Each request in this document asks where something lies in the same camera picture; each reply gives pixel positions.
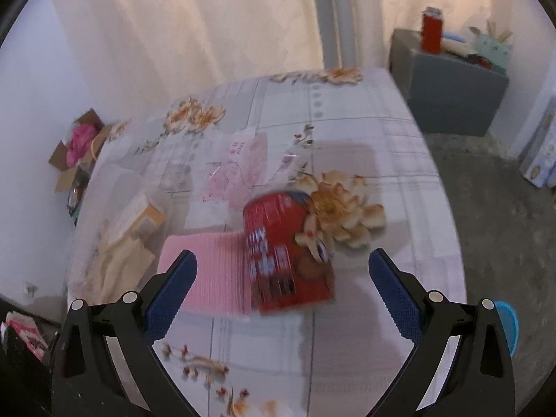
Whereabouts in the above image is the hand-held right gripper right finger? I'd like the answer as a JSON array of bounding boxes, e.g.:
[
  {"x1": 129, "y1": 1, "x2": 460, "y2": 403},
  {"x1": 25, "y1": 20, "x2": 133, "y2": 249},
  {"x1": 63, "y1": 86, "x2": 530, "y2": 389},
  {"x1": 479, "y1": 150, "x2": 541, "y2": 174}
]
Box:
[{"x1": 368, "y1": 247, "x2": 515, "y2": 417}]

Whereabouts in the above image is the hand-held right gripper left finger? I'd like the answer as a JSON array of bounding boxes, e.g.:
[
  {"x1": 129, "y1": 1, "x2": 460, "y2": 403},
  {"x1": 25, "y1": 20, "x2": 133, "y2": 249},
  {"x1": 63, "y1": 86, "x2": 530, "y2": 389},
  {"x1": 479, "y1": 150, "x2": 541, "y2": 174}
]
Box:
[{"x1": 51, "y1": 250, "x2": 201, "y2": 417}]

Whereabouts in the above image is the pink ribbed sheet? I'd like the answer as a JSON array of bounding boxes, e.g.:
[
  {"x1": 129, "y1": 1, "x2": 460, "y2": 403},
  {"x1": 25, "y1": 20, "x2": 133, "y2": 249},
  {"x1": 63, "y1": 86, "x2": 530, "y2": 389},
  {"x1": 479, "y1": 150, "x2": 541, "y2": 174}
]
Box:
[{"x1": 157, "y1": 231, "x2": 253, "y2": 313}]

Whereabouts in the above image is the cream paper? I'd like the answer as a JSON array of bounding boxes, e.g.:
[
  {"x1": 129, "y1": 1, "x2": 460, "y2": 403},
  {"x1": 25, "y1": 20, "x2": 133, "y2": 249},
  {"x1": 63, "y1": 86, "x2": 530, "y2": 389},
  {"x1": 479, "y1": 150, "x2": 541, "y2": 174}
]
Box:
[{"x1": 84, "y1": 235, "x2": 157, "y2": 300}]

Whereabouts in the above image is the yellow cardboard box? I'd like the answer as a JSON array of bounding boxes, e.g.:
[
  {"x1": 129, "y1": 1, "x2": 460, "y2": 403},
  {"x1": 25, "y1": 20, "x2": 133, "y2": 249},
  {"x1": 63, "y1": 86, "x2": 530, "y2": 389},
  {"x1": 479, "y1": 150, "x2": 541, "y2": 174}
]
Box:
[{"x1": 126, "y1": 195, "x2": 168, "y2": 239}]

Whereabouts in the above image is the blue plastic basket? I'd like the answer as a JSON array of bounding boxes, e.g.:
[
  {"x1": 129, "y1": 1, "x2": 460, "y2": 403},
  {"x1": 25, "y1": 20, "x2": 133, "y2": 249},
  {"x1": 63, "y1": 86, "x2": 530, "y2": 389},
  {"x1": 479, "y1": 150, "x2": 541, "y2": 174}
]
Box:
[{"x1": 493, "y1": 300, "x2": 520, "y2": 357}]

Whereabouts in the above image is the clear pink printed plastic bag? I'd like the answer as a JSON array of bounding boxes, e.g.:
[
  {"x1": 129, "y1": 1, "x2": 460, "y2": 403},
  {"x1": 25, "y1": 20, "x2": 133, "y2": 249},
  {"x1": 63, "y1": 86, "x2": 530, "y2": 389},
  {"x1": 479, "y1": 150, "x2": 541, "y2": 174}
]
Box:
[{"x1": 201, "y1": 132, "x2": 269, "y2": 209}]

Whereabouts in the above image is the pink white packet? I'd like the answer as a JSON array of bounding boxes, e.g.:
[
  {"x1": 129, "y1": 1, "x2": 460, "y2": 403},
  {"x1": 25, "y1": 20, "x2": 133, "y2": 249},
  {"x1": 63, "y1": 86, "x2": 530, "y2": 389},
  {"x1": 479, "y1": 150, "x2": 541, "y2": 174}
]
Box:
[{"x1": 2, "y1": 310, "x2": 48, "y2": 361}]

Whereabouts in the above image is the floral tablecloth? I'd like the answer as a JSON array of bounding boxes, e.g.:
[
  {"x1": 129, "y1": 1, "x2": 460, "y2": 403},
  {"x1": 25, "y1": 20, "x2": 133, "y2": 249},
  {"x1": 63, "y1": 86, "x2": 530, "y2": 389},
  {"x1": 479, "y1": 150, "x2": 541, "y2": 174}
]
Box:
[{"x1": 65, "y1": 67, "x2": 467, "y2": 417}]

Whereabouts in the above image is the brown cardboard box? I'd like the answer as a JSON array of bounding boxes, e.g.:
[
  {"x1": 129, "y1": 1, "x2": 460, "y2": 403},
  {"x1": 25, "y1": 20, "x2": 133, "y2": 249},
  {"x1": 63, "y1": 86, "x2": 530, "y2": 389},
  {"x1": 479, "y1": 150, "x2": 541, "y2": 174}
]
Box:
[{"x1": 49, "y1": 108, "x2": 114, "y2": 194}]

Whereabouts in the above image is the pink cloth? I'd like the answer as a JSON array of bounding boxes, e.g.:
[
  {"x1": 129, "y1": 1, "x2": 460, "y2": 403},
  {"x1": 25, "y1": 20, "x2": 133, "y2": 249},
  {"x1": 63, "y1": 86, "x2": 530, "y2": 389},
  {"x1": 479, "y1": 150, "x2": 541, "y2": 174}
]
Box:
[{"x1": 65, "y1": 124, "x2": 103, "y2": 168}]

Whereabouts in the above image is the white printed carton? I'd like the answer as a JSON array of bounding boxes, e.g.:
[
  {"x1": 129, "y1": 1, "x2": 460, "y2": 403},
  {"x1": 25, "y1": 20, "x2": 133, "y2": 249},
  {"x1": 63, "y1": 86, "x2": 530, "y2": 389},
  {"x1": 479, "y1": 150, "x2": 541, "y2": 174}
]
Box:
[{"x1": 519, "y1": 96, "x2": 556, "y2": 189}]

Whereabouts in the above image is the grey cabinet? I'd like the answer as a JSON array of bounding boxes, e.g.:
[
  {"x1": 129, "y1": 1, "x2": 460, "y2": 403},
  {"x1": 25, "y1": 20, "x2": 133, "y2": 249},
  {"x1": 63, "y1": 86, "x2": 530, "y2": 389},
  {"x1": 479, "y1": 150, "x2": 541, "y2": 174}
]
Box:
[{"x1": 389, "y1": 28, "x2": 510, "y2": 137}]

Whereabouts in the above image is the white blue packet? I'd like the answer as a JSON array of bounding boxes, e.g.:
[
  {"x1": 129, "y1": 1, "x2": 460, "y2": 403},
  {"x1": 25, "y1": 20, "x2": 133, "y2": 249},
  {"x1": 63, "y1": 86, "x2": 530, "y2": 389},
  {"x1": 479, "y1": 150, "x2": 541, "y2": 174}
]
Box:
[{"x1": 441, "y1": 30, "x2": 472, "y2": 57}]

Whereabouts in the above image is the light green box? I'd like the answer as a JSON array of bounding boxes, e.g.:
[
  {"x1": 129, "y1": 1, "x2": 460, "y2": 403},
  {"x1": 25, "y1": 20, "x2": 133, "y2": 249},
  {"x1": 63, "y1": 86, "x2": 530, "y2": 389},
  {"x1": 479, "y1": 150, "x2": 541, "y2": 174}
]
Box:
[{"x1": 471, "y1": 22, "x2": 513, "y2": 72}]

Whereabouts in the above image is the red bottle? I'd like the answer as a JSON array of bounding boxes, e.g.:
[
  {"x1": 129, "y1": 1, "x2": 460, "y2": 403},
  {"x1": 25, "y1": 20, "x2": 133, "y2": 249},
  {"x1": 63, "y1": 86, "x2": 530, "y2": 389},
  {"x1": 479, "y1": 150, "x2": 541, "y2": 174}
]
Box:
[{"x1": 420, "y1": 7, "x2": 444, "y2": 53}]

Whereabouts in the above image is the cream curtain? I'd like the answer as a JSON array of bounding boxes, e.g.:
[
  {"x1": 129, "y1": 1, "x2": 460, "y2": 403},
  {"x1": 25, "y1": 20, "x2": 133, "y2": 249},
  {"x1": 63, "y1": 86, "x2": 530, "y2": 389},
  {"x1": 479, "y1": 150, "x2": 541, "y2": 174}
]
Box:
[{"x1": 46, "y1": 0, "x2": 513, "y2": 118}]

